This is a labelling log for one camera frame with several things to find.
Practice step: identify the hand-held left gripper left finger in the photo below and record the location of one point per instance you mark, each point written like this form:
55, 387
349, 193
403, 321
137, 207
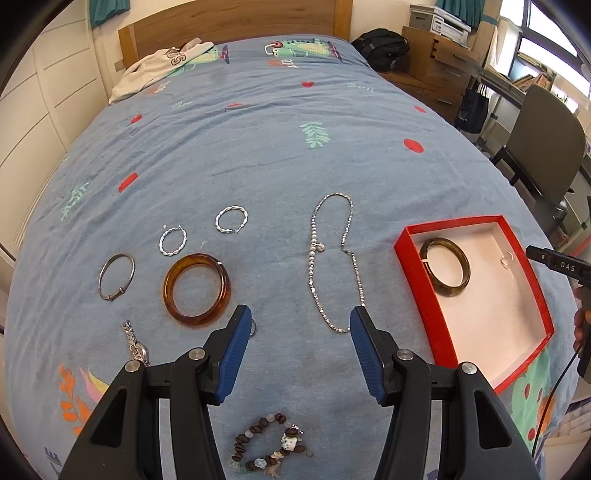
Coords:
233, 355

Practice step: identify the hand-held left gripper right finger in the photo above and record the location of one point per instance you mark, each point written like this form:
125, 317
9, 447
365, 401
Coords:
369, 360

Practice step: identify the red box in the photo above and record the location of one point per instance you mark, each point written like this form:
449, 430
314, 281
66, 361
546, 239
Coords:
485, 318

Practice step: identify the twisted silver hoop earring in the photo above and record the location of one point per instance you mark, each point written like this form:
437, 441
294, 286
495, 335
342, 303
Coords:
161, 244
218, 224

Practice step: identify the person's right hand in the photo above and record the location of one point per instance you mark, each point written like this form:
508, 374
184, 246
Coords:
581, 327

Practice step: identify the amber bangle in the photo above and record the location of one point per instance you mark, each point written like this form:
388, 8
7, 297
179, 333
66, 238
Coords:
171, 293

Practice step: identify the silver wristwatch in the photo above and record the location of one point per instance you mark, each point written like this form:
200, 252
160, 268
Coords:
137, 350

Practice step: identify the dark green bangle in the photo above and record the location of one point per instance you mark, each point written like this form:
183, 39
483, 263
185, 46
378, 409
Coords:
450, 291

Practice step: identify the grey chair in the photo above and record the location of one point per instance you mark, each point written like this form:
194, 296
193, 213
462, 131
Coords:
545, 134

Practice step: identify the thin silver bangle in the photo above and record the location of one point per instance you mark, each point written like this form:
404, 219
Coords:
100, 281

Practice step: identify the black tote bag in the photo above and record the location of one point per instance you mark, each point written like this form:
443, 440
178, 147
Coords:
472, 108

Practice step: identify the blue printed bedspread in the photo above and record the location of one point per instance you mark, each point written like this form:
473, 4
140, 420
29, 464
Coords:
277, 161

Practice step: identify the wooden drawer cabinet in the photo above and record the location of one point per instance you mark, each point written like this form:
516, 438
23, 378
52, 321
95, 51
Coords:
443, 64

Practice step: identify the white printer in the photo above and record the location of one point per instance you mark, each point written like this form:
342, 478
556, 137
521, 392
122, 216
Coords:
450, 25

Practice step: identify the teal curtain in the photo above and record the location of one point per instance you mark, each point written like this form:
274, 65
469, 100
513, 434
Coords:
457, 8
108, 11

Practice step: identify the black backpack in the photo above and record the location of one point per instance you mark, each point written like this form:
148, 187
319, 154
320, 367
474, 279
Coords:
381, 46

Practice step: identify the grey sweatshirt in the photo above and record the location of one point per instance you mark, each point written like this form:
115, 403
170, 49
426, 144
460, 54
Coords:
147, 69

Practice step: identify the wooden headboard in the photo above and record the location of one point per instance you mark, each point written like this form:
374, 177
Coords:
231, 23

